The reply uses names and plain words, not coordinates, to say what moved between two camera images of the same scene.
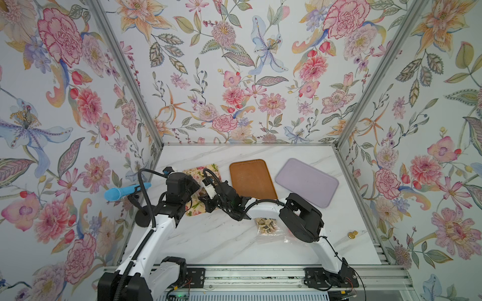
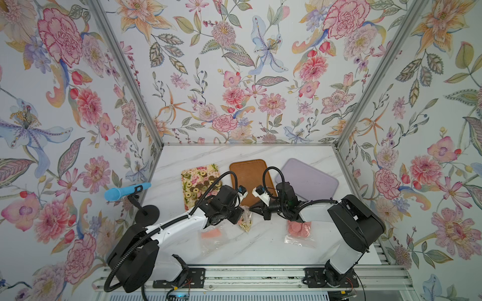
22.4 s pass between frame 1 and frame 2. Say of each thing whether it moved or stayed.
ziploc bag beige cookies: moved
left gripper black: moved
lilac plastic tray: stayed
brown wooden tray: stayed
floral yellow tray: stayed
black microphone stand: stayed
